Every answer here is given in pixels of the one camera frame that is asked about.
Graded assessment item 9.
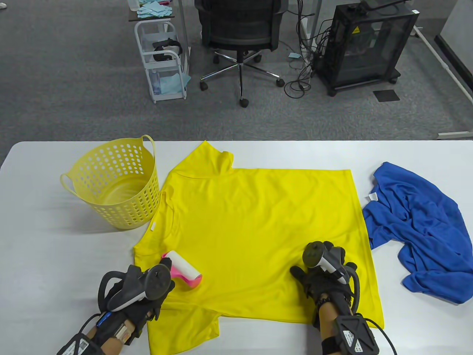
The person's left hand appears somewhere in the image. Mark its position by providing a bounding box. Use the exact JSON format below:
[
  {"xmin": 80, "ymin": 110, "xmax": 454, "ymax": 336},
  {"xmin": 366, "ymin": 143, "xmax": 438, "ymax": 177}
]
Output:
[{"xmin": 109, "ymin": 258, "xmax": 176, "ymax": 330}]

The person's right hand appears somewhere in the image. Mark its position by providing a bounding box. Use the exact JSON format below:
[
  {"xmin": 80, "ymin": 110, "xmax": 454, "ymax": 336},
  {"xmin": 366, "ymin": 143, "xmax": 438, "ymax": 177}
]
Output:
[{"xmin": 290, "ymin": 241, "xmax": 358, "ymax": 308}]

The pink lint roller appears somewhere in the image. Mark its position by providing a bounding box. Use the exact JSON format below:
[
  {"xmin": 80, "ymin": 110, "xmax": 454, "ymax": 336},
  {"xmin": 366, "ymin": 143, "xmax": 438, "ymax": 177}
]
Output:
[{"xmin": 160, "ymin": 250, "xmax": 203, "ymax": 290}]

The yellow t-shirt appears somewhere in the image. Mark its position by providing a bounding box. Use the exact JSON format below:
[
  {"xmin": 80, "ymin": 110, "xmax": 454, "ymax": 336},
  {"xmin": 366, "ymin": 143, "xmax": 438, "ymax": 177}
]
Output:
[{"xmin": 133, "ymin": 141, "xmax": 385, "ymax": 355}]

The blue t-shirt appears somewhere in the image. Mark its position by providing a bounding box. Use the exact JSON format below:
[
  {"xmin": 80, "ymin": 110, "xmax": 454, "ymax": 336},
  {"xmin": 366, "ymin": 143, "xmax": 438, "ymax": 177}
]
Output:
[{"xmin": 362, "ymin": 162, "xmax": 473, "ymax": 304}]

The person's left forearm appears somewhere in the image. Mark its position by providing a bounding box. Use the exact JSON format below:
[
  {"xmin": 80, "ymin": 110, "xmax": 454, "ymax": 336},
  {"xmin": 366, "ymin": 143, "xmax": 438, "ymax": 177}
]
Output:
[{"xmin": 98, "ymin": 314, "xmax": 156, "ymax": 355}]

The person's right forearm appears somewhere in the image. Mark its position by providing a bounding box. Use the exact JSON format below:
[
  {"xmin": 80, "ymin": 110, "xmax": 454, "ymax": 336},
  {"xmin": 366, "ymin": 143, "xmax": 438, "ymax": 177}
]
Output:
[{"xmin": 314, "ymin": 298, "xmax": 355, "ymax": 355}]

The grey left hand controller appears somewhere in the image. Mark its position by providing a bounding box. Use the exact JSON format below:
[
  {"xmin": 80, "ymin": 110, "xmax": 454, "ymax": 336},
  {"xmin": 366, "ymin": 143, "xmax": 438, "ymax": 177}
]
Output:
[{"xmin": 98, "ymin": 263, "xmax": 176, "ymax": 312}]

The grey hand controller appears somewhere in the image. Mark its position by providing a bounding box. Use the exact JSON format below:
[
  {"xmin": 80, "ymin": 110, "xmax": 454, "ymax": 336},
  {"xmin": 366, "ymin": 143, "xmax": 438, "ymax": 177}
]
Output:
[
  {"xmin": 98, "ymin": 263, "xmax": 176, "ymax": 312},
  {"xmin": 302, "ymin": 241, "xmax": 361, "ymax": 318}
]

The grey right hand controller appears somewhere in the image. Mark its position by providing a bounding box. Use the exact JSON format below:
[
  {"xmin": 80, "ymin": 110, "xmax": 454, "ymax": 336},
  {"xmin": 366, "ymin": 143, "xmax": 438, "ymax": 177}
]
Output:
[{"xmin": 302, "ymin": 241, "xmax": 361, "ymax": 318}]

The yellow perforated plastic basket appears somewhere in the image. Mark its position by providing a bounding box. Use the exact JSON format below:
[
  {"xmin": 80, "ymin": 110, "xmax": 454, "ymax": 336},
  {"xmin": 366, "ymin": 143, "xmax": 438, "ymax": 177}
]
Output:
[{"xmin": 60, "ymin": 135, "xmax": 161, "ymax": 231}]

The black floor plate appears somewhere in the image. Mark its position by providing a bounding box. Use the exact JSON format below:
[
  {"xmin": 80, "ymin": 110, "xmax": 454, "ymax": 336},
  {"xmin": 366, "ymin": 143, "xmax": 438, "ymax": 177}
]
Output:
[{"xmin": 372, "ymin": 89, "xmax": 401, "ymax": 102}]

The light blue cloth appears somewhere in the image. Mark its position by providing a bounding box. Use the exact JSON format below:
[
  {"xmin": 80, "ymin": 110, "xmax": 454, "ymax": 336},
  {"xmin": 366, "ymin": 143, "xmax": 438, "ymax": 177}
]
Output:
[{"xmin": 153, "ymin": 72, "xmax": 191, "ymax": 95}]

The black equipment cabinet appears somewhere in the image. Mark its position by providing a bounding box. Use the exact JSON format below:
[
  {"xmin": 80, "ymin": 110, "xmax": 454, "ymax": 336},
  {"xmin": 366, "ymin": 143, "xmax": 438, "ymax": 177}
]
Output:
[{"xmin": 316, "ymin": 0, "xmax": 420, "ymax": 97}]

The black headset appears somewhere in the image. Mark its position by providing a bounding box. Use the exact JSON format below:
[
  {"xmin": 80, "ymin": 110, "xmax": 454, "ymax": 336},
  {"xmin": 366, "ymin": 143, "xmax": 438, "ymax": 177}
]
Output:
[{"xmin": 153, "ymin": 38, "xmax": 183, "ymax": 62}]

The white desk leg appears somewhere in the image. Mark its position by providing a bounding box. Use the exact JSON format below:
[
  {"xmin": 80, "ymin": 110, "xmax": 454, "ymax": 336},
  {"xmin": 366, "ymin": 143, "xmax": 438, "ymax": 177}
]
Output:
[{"xmin": 297, "ymin": 0, "xmax": 323, "ymax": 60}]

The white rolling cart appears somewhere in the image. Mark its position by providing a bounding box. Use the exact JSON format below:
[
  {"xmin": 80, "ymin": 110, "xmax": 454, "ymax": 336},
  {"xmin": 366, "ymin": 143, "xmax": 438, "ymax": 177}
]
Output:
[{"xmin": 134, "ymin": 20, "xmax": 191, "ymax": 104}]

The black office chair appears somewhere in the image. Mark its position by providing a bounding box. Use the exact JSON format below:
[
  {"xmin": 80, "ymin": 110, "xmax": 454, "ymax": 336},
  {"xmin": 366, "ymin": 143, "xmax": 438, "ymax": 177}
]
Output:
[{"xmin": 195, "ymin": 0, "xmax": 289, "ymax": 108}]

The pile of light blue cloths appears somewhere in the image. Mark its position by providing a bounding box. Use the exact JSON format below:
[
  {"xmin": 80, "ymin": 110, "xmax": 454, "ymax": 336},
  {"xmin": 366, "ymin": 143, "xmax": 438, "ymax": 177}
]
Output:
[{"xmin": 137, "ymin": 0, "xmax": 175, "ymax": 19}]

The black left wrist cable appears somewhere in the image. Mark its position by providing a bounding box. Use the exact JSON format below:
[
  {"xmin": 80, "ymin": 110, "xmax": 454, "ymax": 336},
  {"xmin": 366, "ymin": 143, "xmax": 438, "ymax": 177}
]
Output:
[{"xmin": 76, "ymin": 312, "xmax": 102, "ymax": 337}]

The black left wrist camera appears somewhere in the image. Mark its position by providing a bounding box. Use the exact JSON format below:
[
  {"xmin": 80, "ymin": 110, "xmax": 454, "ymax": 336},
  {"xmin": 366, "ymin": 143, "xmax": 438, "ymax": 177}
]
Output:
[{"xmin": 55, "ymin": 333, "xmax": 102, "ymax": 355}]

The tangle of black cables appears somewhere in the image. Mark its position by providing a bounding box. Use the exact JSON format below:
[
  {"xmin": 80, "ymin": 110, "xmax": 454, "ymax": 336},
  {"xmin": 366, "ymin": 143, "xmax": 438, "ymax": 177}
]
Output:
[{"xmin": 284, "ymin": 0, "xmax": 333, "ymax": 99}]

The white desk base frame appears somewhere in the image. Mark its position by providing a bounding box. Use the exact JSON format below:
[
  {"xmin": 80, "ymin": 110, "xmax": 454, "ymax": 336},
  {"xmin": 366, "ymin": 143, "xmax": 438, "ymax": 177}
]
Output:
[{"xmin": 413, "ymin": 25, "xmax": 473, "ymax": 140}]

